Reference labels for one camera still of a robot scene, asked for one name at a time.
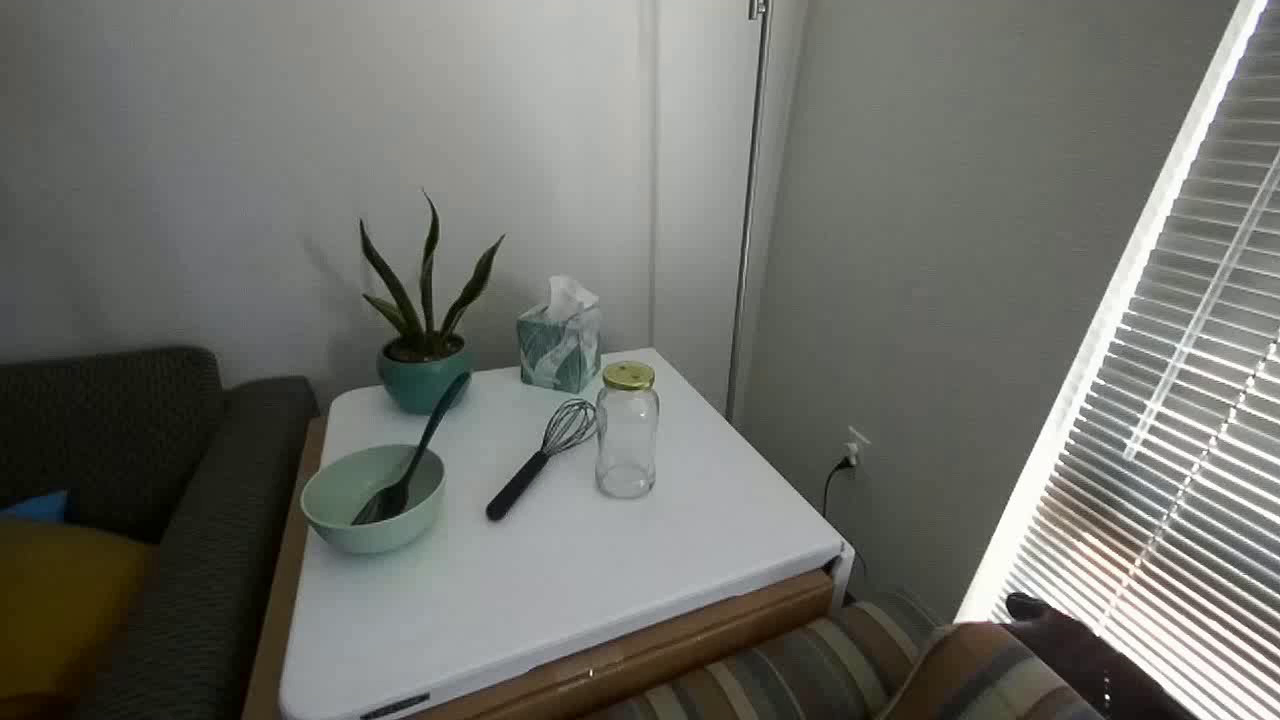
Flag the black handled metal whisk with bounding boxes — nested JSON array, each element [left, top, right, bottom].
[[485, 395, 605, 525]]

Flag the black plastic spoon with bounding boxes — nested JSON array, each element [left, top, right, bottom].
[[350, 369, 478, 528]]

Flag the glass jar with yellow lid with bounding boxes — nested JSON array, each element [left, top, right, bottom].
[[594, 361, 664, 506]]

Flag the teal patterned tissue box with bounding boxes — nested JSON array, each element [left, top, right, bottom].
[[511, 271, 605, 395]]

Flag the thin vertical pole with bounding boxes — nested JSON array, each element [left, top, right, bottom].
[[719, 0, 772, 393]]

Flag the snake plant in teal pot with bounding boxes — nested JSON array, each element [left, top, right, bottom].
[[355, 191, 509, 418]]

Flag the white table board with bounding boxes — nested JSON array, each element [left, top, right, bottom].
[[277, 350, 858, 720]]

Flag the wooden table base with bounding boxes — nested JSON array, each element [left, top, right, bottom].
[[240, 411, 840, 720]]

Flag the pale green bowl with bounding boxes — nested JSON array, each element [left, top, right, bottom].
[[296, 440, 453, 560]]

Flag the striped sofa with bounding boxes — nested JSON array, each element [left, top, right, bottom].
[[584, 596, 1114, 720]]

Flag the dark grey sofa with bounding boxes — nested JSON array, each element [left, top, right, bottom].
[[0, 345, 326, 720]]

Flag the dark brown throw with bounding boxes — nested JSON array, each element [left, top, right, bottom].
[[1005, 587, 1195, 720]]

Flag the white window blinds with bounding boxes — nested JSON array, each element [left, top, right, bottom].
[[958, 0, 1280, 720]]

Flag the blue cushion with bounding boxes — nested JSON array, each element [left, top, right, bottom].
[[0, 487, 73, 528]]

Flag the yellow cushion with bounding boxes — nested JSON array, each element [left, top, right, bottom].
[[0, 515, 162, 713]]

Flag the dark power cable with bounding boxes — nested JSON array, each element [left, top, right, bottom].
[[816, 451, 858, 528]]

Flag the white wall outlet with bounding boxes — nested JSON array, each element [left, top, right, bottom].
[[836, 426, 875, 476]]

